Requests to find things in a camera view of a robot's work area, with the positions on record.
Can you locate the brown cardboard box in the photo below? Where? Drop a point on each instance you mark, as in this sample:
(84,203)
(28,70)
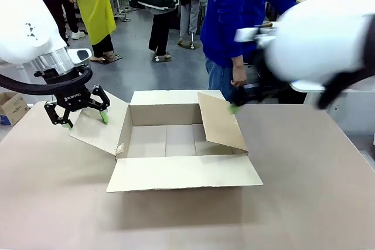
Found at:
(181,174)

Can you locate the black office chair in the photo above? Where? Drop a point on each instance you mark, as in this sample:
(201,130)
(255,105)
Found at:
(269,86)

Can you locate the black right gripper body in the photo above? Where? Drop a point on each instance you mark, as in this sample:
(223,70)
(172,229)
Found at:
(240,96)

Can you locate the person's right forearm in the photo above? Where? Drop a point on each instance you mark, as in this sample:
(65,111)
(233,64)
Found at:
(238,62)

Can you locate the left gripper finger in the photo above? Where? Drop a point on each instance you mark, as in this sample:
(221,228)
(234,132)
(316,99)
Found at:
(102,102)
(58,118)

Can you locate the person in grey hoodie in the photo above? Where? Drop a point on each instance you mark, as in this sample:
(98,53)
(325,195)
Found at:
(190,4)

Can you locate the dark floor mat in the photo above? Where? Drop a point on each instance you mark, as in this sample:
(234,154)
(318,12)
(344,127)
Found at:
(189,45)
(161,58)
(112,58)

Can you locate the small printed cardboard box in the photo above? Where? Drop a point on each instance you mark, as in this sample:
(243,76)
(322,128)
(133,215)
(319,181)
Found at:
(11,108)

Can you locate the person's right hand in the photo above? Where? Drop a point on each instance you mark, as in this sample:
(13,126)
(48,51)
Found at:
(238,76)

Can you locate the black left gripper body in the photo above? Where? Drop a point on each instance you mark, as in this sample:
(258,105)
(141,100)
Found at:
(74,98)

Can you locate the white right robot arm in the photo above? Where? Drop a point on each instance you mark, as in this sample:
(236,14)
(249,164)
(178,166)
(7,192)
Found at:
(316,42)

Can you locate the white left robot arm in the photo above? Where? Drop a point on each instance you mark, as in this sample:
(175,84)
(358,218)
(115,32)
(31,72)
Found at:
(23,27)

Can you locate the person in blue sweater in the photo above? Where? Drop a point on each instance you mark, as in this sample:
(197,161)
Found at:
(234,13)

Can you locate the person in yellow apron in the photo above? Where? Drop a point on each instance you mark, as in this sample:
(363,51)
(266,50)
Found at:
(96,7)

